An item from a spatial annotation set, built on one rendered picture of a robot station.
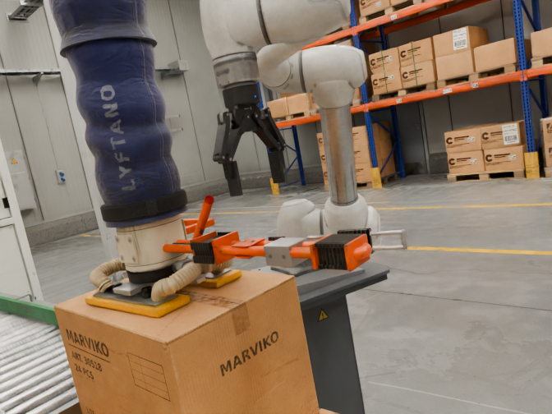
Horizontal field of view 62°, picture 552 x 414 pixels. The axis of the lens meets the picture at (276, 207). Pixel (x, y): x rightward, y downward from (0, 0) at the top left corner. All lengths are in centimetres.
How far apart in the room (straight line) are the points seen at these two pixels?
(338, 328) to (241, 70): 120
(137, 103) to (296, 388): 82
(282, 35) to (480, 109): 868
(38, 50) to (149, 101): 1030
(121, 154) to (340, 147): 72
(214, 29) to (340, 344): 132
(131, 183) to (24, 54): 1022
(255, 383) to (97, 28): 91
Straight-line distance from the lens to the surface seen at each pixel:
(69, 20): 125
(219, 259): 106
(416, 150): 1003
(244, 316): 110
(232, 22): 94
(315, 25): 93
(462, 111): 964
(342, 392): 197
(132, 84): 121
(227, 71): 94
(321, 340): 183
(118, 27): 122
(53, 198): 1100
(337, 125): 152
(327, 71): 144
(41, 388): 207
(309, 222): 173
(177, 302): 115
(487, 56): 811
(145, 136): 119
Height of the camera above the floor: 130
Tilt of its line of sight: 9 degrees down
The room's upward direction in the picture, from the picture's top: 10 degrees counter-clockwise
